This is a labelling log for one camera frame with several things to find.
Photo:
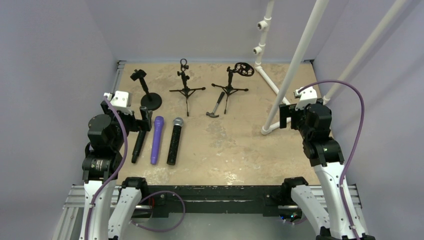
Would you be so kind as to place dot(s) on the black microphone silver grille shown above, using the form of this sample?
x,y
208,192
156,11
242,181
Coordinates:
x,y
178,123

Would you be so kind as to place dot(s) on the purple microphone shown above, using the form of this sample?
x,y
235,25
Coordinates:
x,y
159,122

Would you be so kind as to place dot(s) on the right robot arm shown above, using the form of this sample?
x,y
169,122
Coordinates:
x,y
339,219

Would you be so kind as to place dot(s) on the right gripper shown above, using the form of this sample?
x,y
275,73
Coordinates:
x,y
286,115

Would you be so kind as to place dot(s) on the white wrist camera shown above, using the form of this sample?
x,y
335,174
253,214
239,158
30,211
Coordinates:
x,y
306,97
121,101

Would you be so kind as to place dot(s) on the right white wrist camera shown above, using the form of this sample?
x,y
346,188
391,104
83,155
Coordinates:
x,y
306,97

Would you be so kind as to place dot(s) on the black round-base mic stand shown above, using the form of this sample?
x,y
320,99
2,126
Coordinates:
x,y
152,101

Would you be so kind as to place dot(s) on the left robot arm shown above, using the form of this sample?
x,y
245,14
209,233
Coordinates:
x,y
107,133

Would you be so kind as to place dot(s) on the black tripod stand shock mount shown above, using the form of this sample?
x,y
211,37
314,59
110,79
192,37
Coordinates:
x,y
243,69

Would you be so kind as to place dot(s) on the black tripod stand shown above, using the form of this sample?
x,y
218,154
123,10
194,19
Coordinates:
x,y
185,91

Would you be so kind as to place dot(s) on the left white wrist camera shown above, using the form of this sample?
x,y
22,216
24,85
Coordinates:
x,y
121,101

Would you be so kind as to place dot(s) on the black wireless microphone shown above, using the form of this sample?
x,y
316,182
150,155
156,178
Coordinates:
x,y
138,146

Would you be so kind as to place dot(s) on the white PVC pipe frame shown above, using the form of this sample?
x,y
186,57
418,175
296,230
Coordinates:
x,y
314,19

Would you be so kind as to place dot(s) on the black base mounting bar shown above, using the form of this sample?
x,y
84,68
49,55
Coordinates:
x,y
162,200

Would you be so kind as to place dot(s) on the small claw hammer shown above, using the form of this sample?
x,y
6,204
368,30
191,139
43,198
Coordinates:
x,y
213,113

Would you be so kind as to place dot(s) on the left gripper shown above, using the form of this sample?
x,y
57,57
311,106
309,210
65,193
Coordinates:
x,y
139,124

